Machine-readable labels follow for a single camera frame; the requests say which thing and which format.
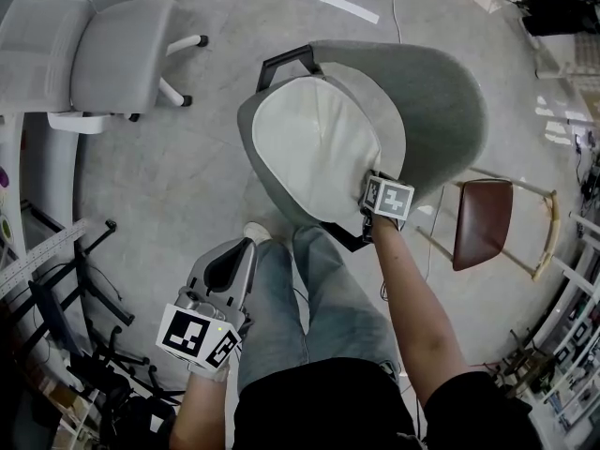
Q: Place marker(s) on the person's jeans legs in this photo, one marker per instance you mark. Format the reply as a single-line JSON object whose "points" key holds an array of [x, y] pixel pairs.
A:
{"points": [[290, 312]]}

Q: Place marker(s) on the purple small object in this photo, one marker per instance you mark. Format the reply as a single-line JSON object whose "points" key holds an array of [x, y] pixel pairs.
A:
{"points": [[4, 177]]}

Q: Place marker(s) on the table with checkered cloth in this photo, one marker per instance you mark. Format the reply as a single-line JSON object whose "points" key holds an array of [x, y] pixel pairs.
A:
{"points": [[583, 64]]}

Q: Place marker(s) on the white plate with green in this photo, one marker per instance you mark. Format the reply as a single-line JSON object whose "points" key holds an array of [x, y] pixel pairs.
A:
{"points": [[4, 228]]}

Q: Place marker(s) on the white and grey office chair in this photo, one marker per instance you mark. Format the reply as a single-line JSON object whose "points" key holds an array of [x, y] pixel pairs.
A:
{"points": [[112, 49]]}

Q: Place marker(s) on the person's left forearm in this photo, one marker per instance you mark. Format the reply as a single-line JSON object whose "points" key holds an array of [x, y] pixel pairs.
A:
{"points": [[197, 415]]}

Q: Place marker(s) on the person's right forearm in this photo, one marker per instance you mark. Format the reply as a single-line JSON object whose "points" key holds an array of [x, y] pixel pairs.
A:
{"points": [[412, 307]]}

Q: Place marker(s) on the black stand with tray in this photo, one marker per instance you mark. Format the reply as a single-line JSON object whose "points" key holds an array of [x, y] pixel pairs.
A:
{"points": [[54, 312]]}

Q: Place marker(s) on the brown seat wooden stool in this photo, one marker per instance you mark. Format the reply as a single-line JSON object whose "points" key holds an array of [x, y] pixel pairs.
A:
{"points": [[483, 223]]}

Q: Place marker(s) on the grey-green tub armchair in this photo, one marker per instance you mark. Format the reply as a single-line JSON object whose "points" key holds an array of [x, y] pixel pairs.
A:
{"points": [[436, 110]]}

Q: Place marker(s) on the black swivel chair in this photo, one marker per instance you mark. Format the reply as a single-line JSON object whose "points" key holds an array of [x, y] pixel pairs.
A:
{"points": [[126, 392]]}

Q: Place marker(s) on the white cushion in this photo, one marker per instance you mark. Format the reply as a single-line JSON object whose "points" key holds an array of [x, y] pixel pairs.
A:
{"points": [[309, 153]]}

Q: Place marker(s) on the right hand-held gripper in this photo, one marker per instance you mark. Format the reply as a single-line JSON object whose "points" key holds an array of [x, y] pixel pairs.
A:
{"points": [[391, 199]]}

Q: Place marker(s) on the long white floor tape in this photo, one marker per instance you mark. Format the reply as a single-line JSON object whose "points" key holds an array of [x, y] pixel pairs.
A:
{"points": [[344, 5]]}

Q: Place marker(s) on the person's black shirt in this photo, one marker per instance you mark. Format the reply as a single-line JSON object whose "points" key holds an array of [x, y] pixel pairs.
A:
{"points": [[328, 415]]}

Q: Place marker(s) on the white frame rack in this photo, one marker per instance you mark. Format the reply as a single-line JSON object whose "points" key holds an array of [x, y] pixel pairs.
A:
{"points": [[572, 345]]}

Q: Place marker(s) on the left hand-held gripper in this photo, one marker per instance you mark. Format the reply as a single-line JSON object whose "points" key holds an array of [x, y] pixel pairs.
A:
{"points": [[185, 335]]}

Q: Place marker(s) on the person's white shoe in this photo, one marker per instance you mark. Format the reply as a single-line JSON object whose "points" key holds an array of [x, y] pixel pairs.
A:
{"points": [[257, 231]]}

